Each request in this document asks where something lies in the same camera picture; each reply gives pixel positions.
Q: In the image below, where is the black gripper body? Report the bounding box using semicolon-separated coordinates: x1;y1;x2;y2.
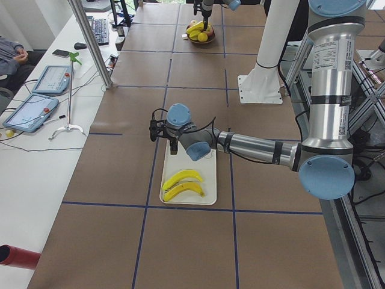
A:
201;0;212;16
166;131;180;148

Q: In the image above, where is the yellow banana moved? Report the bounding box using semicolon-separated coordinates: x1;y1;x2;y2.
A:
163;182;205;202
162;169;203;190

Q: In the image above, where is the yellow banana long curved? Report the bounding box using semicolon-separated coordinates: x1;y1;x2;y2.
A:
186;21;205;35

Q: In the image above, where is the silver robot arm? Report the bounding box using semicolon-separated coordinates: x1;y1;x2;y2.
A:
200;0;241;30
164;1;365;200

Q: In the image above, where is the brown wicker basket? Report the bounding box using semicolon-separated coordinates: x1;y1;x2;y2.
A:
186;24;215;44

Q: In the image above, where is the pink apple near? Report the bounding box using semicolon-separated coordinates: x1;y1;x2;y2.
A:
205;24;214;37

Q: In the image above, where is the yellow lemon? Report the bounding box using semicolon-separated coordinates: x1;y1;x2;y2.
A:
198;32;208;43

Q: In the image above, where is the white bear tray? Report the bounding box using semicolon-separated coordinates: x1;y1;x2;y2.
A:
159;145;217;205

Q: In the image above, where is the yellow starfruit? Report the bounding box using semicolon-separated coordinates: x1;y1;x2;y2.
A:
189;31;200;41

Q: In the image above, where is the black keyboard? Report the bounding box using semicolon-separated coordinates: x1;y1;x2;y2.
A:
91;19;109;45

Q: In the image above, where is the black computer mouse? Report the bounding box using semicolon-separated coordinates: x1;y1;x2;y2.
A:
73;42;87;50

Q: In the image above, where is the blue teach pendant far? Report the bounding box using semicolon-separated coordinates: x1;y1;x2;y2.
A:
32;66;70;95

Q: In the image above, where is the blue teach pendant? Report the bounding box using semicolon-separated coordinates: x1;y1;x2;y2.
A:
32;66;70;95
3;93;59;132

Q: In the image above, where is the black smartphone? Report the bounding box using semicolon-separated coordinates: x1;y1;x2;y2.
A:
52;49;70;58

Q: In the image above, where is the blue teach pendant near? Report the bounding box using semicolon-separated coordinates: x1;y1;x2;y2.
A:
3;93;59;132

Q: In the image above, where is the seated person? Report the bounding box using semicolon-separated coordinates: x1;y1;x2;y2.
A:
1;37;45;94

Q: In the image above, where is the red cylinder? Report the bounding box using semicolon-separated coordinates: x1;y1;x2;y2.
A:
1;244;41;270

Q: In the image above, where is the aluminium frame post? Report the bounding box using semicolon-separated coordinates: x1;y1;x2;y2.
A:
68;0;112;89

